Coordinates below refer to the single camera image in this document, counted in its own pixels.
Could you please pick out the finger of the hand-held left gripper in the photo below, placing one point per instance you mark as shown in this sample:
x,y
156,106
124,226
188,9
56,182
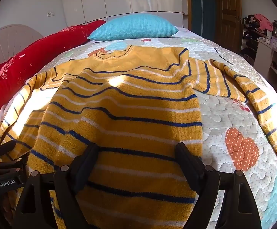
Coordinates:
x,y
2,148
7,170

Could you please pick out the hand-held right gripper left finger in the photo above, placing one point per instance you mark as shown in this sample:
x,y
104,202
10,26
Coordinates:
x,y
90,158

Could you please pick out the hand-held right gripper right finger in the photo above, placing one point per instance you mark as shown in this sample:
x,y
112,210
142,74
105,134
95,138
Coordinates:
x,y
184,159

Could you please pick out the yellow striped knit sweater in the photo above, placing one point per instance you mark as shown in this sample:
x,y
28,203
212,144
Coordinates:
x,y
128,114

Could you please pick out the pink clothes pile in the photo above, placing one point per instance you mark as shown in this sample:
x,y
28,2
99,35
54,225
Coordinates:
x,y
263,21

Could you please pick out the patterned quilted bedspread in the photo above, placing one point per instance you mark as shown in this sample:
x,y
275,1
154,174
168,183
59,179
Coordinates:
x,y
226,121

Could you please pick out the red embroidered blanket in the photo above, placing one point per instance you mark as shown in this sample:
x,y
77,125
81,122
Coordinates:
x,y
33,59

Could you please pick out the white round headboard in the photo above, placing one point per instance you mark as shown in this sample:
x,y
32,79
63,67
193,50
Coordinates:
x,y
9,40

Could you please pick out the cluttered shelf unit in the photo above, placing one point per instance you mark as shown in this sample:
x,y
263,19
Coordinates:
x,y
260,52

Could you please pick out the turquoise knit pillow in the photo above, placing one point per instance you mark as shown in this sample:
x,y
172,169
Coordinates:
x,y
133,27

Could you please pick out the purple square clock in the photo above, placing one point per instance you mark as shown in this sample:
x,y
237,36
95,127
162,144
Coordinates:
x,y
276,43

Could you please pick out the brown wooden door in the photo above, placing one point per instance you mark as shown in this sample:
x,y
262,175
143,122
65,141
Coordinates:
x,y
227,9

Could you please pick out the white wall socket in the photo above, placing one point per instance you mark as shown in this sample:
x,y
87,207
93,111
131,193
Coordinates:
x,y
50,13

